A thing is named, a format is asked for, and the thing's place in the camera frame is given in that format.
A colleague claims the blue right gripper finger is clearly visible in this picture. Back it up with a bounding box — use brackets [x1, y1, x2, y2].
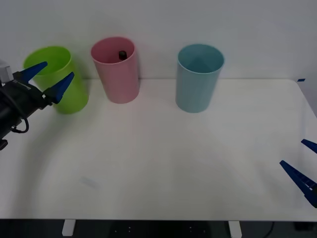
[300, 138, 317, 154]
[279, 160, 317, 208]

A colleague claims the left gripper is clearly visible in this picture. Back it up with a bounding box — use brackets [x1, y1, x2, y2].
[4, 61, 75, 118]

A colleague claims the green plastic bin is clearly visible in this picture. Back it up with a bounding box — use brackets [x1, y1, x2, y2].
[23, 45, 90, 115]

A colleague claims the pink plastic bin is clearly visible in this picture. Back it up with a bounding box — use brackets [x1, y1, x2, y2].
[90, 36, 141, 104]

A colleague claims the white table leg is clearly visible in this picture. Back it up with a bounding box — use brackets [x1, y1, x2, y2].
[61, 219, 76, 237]
[228, 221, 243, 238]

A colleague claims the pale blue plastic bin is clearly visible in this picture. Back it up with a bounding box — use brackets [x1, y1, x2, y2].
[175, 44, 225, 114]

